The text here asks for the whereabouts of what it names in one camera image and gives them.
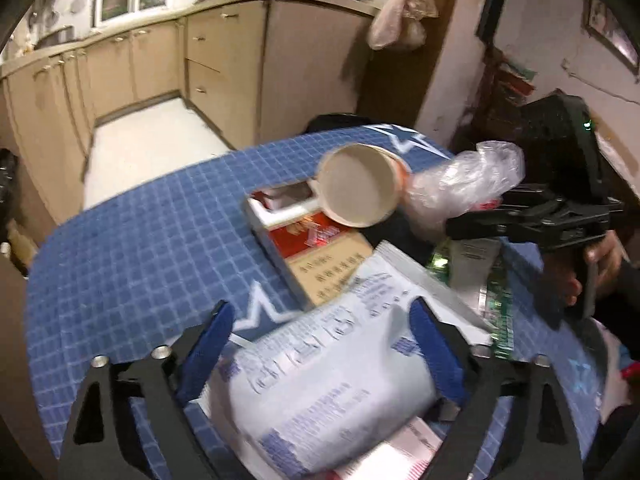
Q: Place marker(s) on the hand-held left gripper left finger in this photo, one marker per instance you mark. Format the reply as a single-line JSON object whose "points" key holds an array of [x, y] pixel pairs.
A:
{"points": [[207, 347]]}

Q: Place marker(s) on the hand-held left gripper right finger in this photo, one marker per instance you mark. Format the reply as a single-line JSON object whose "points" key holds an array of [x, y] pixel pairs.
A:
{"points": [[440, 355]]}

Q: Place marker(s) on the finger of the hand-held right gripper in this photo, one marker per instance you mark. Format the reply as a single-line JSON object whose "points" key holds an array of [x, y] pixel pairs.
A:
{"points": [[530, 230], [540, 200]]}

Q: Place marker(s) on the green wrapper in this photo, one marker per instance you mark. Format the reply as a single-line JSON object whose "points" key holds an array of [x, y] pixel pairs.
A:
{"points": [[495, 310]]}

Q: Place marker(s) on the clear plastic bag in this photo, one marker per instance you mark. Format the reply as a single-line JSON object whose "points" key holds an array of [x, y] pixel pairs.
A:
{"points": [[465, 180]]}

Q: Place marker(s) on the white red-striped packet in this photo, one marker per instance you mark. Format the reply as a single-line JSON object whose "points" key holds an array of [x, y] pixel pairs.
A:
{"points": [[400, 452]]}

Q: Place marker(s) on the white printed plastic pouch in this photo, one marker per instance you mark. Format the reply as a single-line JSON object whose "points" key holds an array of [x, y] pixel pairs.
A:
{"points": [[325, 385]]}

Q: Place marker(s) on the red white cigarette box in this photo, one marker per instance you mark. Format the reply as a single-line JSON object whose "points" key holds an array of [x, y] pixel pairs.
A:
{"points": [[320, 260]]}

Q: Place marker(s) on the orange paper cup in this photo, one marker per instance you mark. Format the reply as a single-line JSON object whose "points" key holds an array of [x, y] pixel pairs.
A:
{"points": [[360, 185]]}

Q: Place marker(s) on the black trash bag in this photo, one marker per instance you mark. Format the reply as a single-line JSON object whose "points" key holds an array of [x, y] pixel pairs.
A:
{"points": [[7, 190]]}

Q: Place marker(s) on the person's right hand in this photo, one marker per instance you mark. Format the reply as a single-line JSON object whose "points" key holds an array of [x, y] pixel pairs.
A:
{"points": [[610, 265]]}

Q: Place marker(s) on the blue star-print tablecloth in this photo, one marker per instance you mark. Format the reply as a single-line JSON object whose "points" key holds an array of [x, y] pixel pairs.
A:
{"points": [[150, 260]]}

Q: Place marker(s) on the framed picture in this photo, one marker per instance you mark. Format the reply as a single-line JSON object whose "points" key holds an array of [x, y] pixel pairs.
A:
{"points": [[612, 30]]}

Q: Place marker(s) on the pink hanging plastic bag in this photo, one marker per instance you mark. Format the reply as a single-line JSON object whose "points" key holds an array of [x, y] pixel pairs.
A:
{"points": [[395, 20]]}

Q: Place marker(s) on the beige lower kitchen cabinets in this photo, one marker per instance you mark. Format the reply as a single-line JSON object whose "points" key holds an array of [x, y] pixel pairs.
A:
{"points": [[150, 60]]}

